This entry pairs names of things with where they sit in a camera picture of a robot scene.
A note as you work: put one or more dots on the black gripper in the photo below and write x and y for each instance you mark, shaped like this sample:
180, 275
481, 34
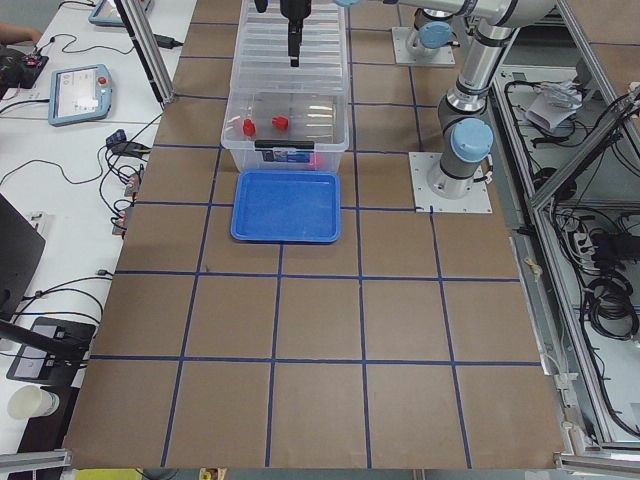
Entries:
295, 10

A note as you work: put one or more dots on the clear plastic box lid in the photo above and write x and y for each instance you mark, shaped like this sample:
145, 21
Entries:
271, 57

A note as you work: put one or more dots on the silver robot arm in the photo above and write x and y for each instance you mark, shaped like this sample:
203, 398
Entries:
468, 139
421, 17

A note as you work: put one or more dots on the clear plastic storage box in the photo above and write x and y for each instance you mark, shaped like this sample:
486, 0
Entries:
312, 117

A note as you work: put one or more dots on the red block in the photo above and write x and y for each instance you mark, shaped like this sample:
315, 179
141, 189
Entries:
248, 128
316, 162
280, 123

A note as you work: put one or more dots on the blue plastic tray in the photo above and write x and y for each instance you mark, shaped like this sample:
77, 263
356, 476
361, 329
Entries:
287, 206

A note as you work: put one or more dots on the black power adapter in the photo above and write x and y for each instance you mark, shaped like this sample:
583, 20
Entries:
166, 42

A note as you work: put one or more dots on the near blue teach pendant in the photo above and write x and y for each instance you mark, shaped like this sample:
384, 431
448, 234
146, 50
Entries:
79, 94

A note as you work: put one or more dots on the white paper cup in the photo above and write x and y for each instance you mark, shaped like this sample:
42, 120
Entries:
32, 402

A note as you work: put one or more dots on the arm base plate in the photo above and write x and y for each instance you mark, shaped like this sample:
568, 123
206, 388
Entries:
435, 192
425, 46

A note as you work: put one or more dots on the black box latch handle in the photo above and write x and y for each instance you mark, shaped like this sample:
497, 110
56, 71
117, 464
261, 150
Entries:
284, 145

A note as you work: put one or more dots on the aluminium frame post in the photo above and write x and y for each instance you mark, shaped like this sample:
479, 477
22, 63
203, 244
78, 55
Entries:
139, 30

